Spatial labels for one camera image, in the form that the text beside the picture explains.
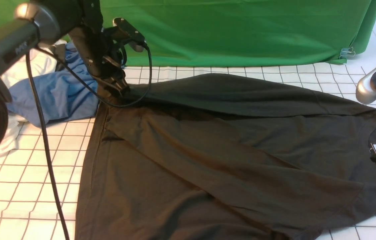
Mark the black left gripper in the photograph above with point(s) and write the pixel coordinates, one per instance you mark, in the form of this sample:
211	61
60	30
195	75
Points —
93	46

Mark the dark gray long-sleeved shirt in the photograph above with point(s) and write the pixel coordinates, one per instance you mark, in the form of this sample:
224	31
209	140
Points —
224	157

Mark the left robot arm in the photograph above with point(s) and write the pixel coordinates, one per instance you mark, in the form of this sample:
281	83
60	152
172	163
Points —
43	22

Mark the blue crumpled shirt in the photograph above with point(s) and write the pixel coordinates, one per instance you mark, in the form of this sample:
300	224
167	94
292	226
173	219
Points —
82	102

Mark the white crumpled shirt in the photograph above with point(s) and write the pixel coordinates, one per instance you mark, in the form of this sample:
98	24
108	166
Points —
8	133

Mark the green backdrop cloth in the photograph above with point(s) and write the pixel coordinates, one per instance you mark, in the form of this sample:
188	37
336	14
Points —
244	33

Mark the metal binder clip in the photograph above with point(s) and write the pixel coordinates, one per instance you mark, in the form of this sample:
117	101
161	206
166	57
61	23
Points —
346	53

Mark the white grid table mat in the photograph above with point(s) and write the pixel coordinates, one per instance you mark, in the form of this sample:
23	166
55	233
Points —
27	205

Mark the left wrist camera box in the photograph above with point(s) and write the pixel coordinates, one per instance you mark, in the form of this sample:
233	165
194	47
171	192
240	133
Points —
124	33

